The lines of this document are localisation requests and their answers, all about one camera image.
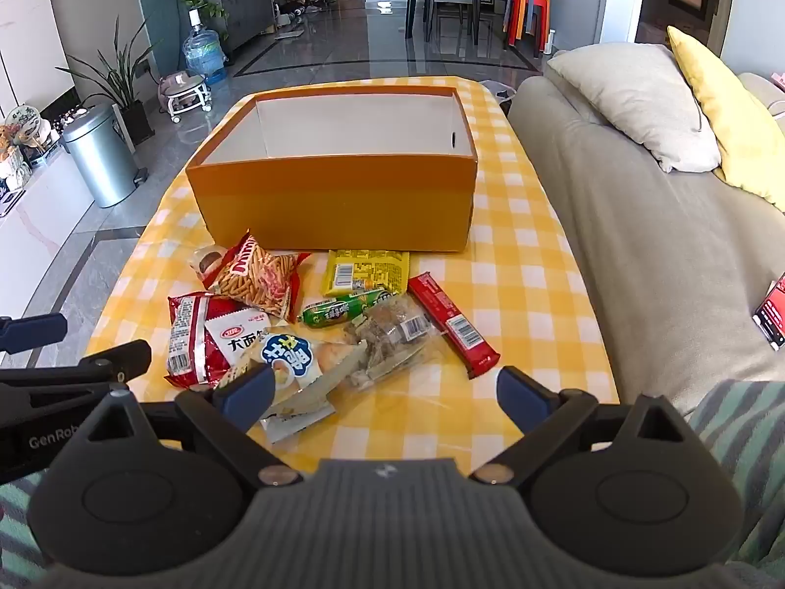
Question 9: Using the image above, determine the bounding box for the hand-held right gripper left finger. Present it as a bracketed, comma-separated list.
[79, 363, 301, 487]

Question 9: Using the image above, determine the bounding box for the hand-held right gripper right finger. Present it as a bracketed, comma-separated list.
[471, 367, 700, 484]

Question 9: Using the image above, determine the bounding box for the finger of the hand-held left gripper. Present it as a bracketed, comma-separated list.
[0, 313, 68, 355]
[77, 340, 152, 386]

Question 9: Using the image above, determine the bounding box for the white and blue bread packet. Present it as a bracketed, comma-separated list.
[205, 313, 369, 443]

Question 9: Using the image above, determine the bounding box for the red and white snack packet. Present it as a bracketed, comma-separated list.
[164, 291, 246, 389]

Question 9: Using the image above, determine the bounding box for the red snack bar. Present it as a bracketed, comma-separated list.
[408, 273, 500, 379]

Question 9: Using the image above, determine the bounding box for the orange stick snack packet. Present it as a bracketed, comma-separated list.
[205, 230, 313, 323]

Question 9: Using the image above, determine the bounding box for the green sausage stick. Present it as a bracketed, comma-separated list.
[298, 290, 390, 327]

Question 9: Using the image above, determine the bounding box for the round cake snack packet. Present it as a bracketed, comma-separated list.
[191, 244, 229, 286]

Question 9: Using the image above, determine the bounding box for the clear plastic snack packet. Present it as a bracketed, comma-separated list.
[331, 293, 451, 392]

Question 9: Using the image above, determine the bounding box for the yellow snack packet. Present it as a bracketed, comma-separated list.
[322, 249, 411, 297]

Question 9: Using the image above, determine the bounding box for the orange cardboard box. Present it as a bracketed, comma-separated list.
[185, 87, 478, 254]

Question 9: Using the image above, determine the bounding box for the white marble console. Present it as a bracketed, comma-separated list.
[0, 135, 99, 320]

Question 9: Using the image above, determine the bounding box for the brown teddy bear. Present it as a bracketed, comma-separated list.
[0, 126, 28, 191]

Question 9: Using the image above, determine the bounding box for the silver pedal trash can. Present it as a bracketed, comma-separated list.
[61, 104, 139, 208]

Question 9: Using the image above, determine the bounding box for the beige sofa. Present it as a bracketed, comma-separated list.
[509, 43, 785, 424]

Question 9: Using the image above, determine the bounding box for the round painted fan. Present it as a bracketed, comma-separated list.
[6, 104, 53, 142]

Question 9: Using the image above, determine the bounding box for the long-leaf potted plant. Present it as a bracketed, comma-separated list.
[58, 18, 157, 145]

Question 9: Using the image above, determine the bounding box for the red and black packet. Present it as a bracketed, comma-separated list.
[753, 276, 785, 353]

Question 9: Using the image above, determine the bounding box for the small white wheeled stool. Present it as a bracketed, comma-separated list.
[158, 72, 213, 122]

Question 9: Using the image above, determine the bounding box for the small white bin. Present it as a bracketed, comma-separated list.
[478, 81, 519, 112]

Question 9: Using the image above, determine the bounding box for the blue water jug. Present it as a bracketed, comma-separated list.
[183, 9, 229, 83]

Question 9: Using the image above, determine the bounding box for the beige cushion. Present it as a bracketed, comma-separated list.
[546, 43, 721, 174]

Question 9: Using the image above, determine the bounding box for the yellow cushion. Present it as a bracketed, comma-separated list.
[666, 26, 785, 213]

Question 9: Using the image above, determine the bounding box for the grey cabinet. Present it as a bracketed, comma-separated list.
[211, 0, 277, 50]

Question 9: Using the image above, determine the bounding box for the stack of orange stools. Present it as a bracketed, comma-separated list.
[506, 0, 553, 53]

